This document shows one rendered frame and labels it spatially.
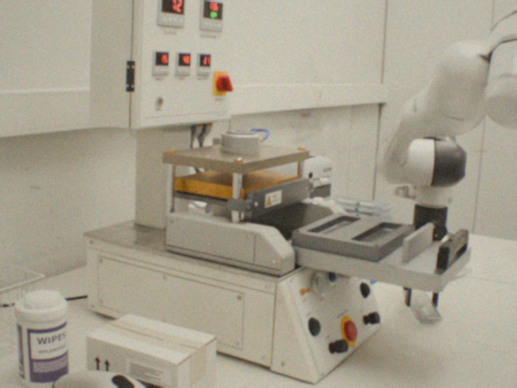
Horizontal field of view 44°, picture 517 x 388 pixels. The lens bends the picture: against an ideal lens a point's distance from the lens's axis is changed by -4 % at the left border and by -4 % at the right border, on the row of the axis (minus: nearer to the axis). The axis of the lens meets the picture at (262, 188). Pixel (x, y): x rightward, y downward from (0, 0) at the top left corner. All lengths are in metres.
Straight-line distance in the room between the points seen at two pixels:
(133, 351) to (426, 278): 0.48
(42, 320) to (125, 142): 0.87
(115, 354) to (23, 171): 0.64
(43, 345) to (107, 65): 0.55
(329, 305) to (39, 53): 0.88
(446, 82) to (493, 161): 2.60
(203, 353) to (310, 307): 0.22
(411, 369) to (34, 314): 0.67
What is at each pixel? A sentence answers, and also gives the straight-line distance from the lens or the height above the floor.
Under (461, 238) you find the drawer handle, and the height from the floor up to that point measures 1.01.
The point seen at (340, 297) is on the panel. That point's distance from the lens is 1.29.
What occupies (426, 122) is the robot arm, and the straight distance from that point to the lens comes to 1.17.
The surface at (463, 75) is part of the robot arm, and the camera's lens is 1.06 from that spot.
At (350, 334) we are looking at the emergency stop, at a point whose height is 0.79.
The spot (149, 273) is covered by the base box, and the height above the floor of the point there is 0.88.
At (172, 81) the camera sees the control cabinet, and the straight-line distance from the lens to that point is 1.33.
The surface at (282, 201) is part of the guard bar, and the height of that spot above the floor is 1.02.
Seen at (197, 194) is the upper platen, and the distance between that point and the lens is 1.27.
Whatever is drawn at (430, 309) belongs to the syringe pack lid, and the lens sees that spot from 1.50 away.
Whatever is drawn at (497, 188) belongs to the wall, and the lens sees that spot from 3.68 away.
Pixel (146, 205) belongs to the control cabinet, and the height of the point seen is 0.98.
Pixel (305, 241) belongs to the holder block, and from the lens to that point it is 1.16.
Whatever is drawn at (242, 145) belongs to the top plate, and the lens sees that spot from 1.28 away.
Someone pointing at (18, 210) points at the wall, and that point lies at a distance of 1.60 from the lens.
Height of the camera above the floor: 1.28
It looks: 11 degrees down
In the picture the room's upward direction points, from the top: 3 degrees clockwise
